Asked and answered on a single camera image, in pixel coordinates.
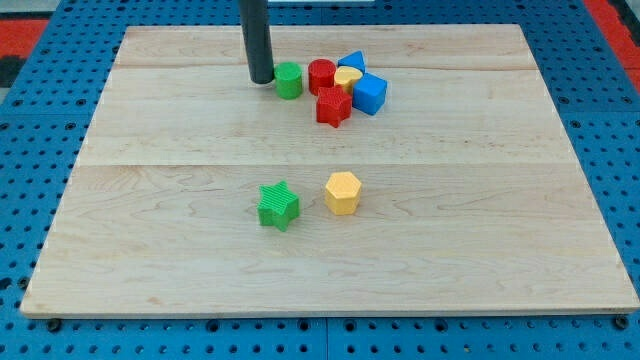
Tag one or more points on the green star block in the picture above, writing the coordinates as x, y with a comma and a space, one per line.
278, 206

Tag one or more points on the red star block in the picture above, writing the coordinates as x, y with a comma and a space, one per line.
333, 106

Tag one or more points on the yellow hexagon block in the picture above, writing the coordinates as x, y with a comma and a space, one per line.
342, 193

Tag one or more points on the blue cube block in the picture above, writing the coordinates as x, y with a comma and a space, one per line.
369, 94

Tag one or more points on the yellow heart block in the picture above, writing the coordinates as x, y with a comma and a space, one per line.
346, 77

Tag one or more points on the red cylinder block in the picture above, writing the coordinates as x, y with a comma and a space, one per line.
320, 75

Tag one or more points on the green cylinder block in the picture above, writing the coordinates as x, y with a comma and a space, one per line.
288, 80

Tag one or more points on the blue triangle block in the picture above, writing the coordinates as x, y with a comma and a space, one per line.
355, 60

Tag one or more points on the light wooden board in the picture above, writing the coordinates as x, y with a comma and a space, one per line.
472, 203

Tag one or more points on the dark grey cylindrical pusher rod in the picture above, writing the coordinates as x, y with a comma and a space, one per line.
254, 18

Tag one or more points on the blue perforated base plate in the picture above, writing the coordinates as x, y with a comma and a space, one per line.
48, 109

